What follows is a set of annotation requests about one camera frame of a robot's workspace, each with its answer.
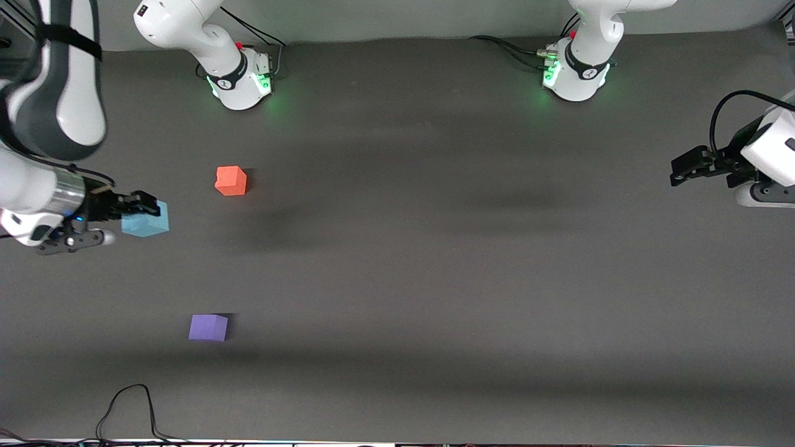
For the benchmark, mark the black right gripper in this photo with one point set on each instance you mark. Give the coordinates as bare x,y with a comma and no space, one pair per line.
101,205

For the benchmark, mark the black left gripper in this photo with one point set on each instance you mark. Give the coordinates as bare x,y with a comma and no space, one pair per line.
728,164

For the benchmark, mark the light blue foam block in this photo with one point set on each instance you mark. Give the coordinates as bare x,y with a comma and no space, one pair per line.
146,223

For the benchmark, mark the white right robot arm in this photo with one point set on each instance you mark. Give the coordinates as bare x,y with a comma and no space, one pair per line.
68,93

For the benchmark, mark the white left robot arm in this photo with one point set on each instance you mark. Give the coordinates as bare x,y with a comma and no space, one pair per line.
584,68

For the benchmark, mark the orange foam block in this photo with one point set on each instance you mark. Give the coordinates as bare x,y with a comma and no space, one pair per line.
230,180

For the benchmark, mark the purple foam block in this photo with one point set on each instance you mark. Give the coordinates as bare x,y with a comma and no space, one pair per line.
207,327

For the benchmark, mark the dark grey table mat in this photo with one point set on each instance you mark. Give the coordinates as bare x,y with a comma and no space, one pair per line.
435,298

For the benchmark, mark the aluminium frame profile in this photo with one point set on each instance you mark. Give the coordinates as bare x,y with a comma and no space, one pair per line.
789,31

